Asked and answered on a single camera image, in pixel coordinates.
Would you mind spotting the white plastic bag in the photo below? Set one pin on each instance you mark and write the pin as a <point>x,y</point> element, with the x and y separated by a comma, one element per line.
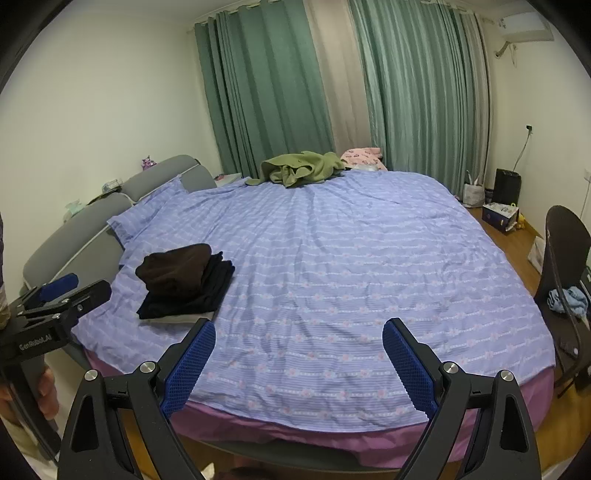
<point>536,254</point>

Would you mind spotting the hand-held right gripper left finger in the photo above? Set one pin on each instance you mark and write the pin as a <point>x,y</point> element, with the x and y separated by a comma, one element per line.
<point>189,364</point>

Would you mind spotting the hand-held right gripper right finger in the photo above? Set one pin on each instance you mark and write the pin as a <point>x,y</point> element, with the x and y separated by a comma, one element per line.
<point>408,364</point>

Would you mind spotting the white nightstand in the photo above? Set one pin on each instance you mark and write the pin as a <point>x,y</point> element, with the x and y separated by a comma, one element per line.
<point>228,180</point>

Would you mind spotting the small grey box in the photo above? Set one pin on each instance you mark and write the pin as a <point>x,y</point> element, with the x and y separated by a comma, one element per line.
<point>113,185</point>

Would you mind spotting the blue cardboard box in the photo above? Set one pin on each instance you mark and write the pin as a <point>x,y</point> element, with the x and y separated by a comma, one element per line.
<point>498,217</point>

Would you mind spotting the purple floral bed cover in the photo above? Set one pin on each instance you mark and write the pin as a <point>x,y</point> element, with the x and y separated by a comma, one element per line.
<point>346,277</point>

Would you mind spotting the white air conditioner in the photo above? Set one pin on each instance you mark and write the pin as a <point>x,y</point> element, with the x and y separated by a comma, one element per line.
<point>526,25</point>

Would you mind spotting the light blue cloth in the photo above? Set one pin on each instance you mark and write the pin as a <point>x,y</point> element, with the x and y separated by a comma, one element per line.
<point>570,297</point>

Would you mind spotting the air conditioner pipe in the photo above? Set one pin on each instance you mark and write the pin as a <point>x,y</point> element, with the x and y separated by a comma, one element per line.
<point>501,50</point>

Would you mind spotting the pale green tissue pack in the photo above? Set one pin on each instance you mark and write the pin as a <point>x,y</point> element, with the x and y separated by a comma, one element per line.
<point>75,207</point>

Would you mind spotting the purple bed sheet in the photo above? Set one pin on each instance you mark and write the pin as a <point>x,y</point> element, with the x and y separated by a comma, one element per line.
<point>323,436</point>

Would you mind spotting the dark wooden chair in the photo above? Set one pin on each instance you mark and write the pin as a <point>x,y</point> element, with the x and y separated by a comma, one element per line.
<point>561,249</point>

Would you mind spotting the green curtain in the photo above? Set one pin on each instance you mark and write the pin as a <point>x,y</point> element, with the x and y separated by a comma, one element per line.
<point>415,92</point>
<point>263,92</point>

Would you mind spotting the white paper bag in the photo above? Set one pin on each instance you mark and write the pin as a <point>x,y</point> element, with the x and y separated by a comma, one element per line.
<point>473,196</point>

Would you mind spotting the olive green garment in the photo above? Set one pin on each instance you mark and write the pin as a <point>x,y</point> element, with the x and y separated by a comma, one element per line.
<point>300,168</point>

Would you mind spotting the pink patterned garment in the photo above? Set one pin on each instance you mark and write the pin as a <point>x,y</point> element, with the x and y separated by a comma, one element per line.
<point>362,157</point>

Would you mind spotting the person's left hand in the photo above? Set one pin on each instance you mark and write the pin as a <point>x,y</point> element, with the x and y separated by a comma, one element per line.
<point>48,392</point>

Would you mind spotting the beige curtain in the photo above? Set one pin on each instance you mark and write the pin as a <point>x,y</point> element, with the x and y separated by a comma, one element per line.
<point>480,115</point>

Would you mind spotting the stack of dark folded clothes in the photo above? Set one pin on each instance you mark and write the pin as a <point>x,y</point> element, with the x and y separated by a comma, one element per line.
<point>207,290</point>

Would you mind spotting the grey upholstered headboard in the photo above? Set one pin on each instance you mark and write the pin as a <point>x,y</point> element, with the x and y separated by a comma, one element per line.
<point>69,230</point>

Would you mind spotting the yellow toy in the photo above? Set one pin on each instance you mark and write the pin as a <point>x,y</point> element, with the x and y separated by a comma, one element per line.
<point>519,224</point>

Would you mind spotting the purple plush toy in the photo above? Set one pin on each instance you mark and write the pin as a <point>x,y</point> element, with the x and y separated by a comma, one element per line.
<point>148,162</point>

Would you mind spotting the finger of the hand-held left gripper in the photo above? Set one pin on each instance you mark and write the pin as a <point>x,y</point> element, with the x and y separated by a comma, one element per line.
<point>87,297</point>
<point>55,288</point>

